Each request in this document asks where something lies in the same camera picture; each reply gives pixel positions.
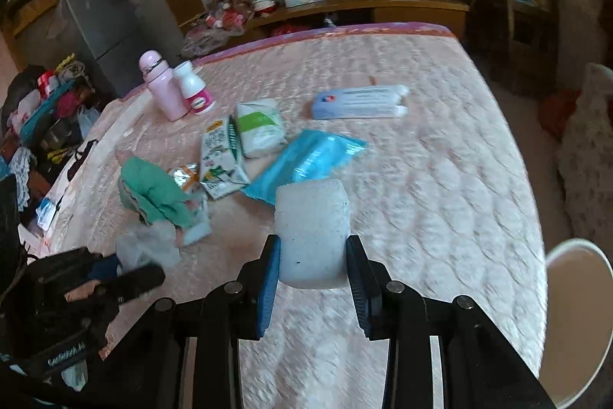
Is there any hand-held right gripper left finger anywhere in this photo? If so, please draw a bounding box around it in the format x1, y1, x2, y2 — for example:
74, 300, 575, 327
86, 235, 283, 409

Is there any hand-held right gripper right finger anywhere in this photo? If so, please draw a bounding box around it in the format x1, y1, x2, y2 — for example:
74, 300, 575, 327
345, 235, 556, 409

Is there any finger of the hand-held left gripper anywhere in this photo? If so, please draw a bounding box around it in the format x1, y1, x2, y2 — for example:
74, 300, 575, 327
29, 247, 120, 283
66, 264, 166, 303

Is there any grey plastic bag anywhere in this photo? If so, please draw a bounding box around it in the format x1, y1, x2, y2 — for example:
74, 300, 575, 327
115, 221, 182, 271

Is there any white foam block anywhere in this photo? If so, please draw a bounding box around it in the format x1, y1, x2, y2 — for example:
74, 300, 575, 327
274, 179, 352, 290

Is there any blue white medicine box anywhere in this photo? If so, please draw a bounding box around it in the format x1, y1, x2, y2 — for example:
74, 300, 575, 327
311, 84, 411, 121

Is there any white round bin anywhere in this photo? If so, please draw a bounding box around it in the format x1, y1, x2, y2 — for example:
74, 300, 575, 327
539, 238, 613, 407

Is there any small light blue box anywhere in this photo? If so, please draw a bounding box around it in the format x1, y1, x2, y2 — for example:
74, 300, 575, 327
181, 193, 211, 247

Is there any green cloth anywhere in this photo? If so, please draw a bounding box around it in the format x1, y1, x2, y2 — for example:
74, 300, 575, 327
117, 157, 195, 230

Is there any orange snack wrapper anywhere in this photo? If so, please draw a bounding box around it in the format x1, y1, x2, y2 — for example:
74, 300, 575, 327
167, 162, 202, 194

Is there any blue plastic packet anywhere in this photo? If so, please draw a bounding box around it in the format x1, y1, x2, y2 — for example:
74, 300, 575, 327
243, 130, 369, 205

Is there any green white milk carton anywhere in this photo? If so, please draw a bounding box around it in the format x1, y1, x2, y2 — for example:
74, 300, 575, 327
198, 116, 251, 200

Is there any white plastic bag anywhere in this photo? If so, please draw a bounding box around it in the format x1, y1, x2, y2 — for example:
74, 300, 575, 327
77, 105, 101, 139

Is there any white green tissue packet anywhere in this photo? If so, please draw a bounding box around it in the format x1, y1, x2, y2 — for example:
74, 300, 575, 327
234, 99, 288, 159

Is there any pink thermos bottle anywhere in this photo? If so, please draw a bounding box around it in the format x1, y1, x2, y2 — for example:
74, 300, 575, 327
139, 50, 189, 121

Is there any white pill bottle pink label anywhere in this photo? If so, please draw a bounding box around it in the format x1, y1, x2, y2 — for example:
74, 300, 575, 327
172, 61, 216, 116

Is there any grey refrigerator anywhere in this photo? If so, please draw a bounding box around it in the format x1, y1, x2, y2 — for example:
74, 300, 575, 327
60, 0, 142, 98

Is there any clear plastic bag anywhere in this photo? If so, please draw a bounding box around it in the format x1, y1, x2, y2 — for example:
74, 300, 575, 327
181, 23, 245, 57

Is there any red bag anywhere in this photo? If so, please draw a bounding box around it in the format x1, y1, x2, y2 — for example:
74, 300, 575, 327
539, 90, 582, 136

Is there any white lace cloth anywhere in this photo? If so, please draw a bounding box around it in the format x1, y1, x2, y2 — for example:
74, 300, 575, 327
556, 64, 613, 242

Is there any pile of red white packets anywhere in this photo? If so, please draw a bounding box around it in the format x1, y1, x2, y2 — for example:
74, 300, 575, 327
206, 0, 252, 31

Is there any wooden cabinet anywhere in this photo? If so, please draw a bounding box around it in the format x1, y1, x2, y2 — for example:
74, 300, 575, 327
179, 0, 470, 41

